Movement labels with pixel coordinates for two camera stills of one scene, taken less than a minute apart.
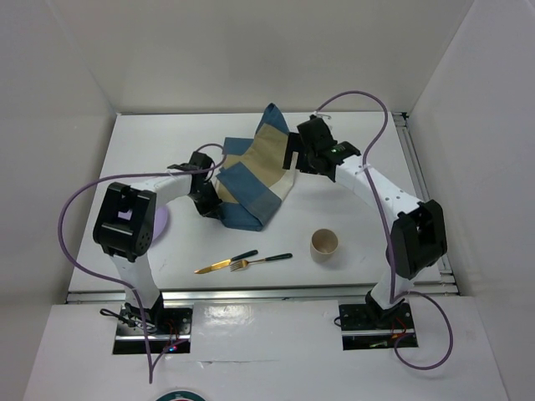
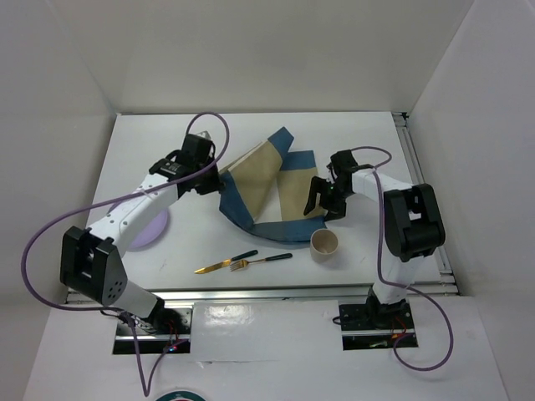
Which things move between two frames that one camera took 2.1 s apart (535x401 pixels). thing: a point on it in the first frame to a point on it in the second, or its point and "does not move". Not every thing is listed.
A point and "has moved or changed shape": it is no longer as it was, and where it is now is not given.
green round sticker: [181, 396] does not move
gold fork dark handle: [236, 265] does not move
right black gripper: [295, 144] to [318, 185]
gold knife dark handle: [224, 263] does not move
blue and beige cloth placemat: [252, 180] has moved or changed shape
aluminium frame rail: [447, 288] does not move
